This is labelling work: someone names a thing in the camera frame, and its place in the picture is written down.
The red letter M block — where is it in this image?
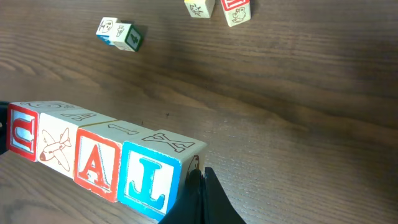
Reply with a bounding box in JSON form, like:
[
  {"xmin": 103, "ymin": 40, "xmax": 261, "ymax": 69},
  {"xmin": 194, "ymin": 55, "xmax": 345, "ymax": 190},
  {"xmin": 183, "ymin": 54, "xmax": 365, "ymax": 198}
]
[{"xmin": 221, "ymin": 0, "xmax": 251, "ymax": 27}]

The white airplane block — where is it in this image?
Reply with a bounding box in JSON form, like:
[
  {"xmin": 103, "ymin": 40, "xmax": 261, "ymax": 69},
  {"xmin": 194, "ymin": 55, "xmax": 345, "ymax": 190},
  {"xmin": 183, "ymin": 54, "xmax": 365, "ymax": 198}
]
[{"xmin": 37, "ymin": 109, "xmax": 115, "ymax": 178}]

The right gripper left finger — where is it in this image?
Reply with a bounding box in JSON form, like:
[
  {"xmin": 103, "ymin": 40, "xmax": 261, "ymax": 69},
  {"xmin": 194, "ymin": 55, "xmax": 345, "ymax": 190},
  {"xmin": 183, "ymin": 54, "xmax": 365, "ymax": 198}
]
[{"xmin": 159, "ymin": 169, "xmax": 202, "ymax": 224}]

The plain hand sign block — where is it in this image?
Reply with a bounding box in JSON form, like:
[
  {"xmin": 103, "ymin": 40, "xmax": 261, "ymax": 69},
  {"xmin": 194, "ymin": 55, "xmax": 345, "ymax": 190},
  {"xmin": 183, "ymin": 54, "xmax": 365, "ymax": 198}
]
[{"xmin": 109, "ymin": 23, "xmax": 144, "ymax": 52}]

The red letter U block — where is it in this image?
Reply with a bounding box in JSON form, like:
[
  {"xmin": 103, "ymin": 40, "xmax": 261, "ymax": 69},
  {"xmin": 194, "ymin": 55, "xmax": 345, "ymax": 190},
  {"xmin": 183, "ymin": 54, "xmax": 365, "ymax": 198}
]
[{"xmin": 6, "ymin": 101, "xmax": 81, "ymax": 162}]

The red letter A block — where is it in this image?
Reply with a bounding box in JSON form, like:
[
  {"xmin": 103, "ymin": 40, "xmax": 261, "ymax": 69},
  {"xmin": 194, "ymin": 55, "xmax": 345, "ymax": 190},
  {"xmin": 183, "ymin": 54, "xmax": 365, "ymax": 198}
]
[{"xmin": 73, "ymin": 120, "xmax": 151, "ymax": 203}]

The blue X side block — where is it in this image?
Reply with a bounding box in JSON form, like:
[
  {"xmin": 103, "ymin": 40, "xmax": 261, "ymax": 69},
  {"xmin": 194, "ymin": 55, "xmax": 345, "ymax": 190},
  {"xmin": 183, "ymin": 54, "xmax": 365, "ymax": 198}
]
[{"xmin": 96, "ymin": 17, "xmax": 120, "ymax": 46}]

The blue letter block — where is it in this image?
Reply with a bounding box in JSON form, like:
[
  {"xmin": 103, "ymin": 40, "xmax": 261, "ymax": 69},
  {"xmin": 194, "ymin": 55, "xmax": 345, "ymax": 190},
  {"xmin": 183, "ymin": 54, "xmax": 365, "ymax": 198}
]
[{"xmin": 117, "ymin": 129, "xmax": 207, "ymax": 221}]

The yellow block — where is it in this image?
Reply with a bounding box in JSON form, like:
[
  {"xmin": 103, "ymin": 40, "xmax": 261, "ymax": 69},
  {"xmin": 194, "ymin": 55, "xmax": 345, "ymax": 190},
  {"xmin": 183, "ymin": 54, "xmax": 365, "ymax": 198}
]
[{"xmin": 184, "ymin": 0, "xmax": 215, "ymax": 19}]

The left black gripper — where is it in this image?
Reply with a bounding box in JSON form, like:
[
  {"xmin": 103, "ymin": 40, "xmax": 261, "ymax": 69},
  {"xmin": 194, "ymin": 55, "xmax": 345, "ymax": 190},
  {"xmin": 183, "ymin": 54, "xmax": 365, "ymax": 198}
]
[{"xmin": 0, "ymin": 101, "xmax": 9, "ymax": 154}]

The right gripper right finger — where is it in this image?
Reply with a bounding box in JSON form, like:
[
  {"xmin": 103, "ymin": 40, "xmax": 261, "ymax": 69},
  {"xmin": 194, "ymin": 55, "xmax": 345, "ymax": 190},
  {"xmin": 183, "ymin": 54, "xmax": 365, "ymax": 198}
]
[{"xmin": 201, "ymin": 167, "xmax": 246, "ymax": 224}]

